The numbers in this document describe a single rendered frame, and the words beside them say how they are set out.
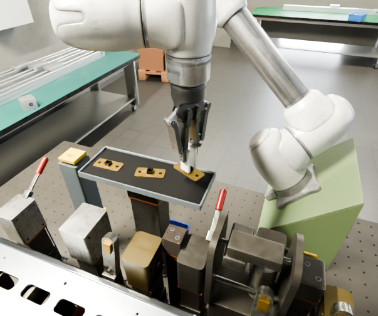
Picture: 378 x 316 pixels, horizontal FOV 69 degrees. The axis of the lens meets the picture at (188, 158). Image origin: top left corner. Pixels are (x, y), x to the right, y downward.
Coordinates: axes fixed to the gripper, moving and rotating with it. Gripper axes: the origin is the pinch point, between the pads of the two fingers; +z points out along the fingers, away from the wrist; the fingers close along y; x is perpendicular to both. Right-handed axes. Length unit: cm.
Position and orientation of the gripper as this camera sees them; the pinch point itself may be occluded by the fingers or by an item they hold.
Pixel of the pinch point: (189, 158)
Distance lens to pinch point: 69.3
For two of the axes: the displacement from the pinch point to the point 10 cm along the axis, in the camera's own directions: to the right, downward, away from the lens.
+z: 0.0, 7.9, 6.1
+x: 7.0, 4.3, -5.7
